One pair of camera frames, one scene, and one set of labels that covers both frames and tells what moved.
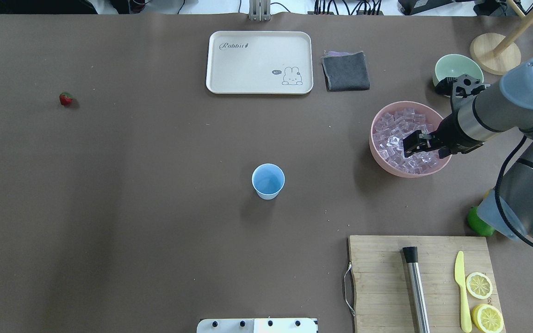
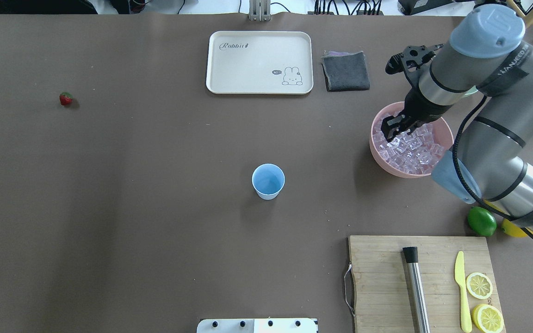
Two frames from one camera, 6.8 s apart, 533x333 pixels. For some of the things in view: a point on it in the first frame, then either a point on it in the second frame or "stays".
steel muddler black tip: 419,306 stays
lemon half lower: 486,318 stays
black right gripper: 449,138 → 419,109
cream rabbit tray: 260,62 stays
